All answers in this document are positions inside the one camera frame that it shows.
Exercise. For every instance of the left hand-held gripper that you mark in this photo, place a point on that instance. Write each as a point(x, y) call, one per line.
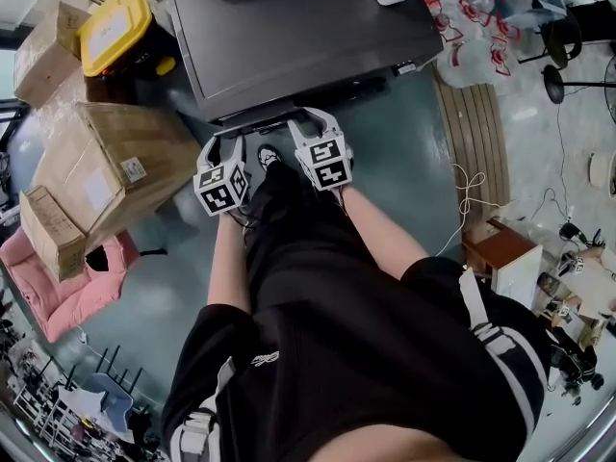
point(221, 190)

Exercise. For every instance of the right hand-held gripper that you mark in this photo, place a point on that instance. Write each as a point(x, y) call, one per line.
point(327, 164)

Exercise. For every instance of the person's right forearm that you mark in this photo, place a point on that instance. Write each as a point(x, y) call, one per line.
point(380, 234)

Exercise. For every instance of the person's left forearm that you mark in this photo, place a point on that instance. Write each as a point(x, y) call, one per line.
point(228, 263)

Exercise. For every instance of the person's left shoe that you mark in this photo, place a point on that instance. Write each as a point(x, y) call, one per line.
point(269, 156)

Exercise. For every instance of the large cardboard box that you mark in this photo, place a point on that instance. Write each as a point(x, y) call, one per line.
point(144, 147)

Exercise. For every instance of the person's black trousers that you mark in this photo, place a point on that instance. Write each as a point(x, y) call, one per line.
point(289, 219)

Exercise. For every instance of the wooden slatted ramp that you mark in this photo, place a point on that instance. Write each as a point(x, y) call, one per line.
point(476, 133)

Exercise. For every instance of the white plastic bags cluster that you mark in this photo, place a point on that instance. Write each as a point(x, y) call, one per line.
point(467, 65)

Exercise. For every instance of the yellow-lidded black bin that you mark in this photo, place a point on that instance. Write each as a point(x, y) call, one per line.
point(113, 27)

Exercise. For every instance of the small long cardboard box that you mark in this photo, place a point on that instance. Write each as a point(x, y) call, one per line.
point(48, 224)

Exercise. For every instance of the tape-wrapped cardboard box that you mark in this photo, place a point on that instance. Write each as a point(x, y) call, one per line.
point(43, 60)

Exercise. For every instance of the pink cushion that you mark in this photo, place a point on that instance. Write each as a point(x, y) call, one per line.
point(72, 301)

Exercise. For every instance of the person's black shirt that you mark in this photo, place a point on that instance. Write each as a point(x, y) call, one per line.
point(361, 354)

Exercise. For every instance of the white-topped brown desk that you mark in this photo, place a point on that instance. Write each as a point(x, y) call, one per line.
point(505, 253)

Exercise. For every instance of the black floor fan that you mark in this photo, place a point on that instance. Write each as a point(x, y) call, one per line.
point(553, 84)

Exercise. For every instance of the black round-back chair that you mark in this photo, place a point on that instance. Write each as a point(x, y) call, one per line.
point(560, 39)

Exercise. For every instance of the blue chair black legs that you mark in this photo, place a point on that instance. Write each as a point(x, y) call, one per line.
point(113, 397)

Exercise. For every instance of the small white socket adapter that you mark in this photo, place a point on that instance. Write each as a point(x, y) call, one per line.
point(569, 212)

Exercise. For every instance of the round white coffee table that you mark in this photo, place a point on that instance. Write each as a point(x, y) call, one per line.
point(601, 171)

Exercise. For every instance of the black cabinet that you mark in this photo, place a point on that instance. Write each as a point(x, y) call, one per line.
point(594, 19)

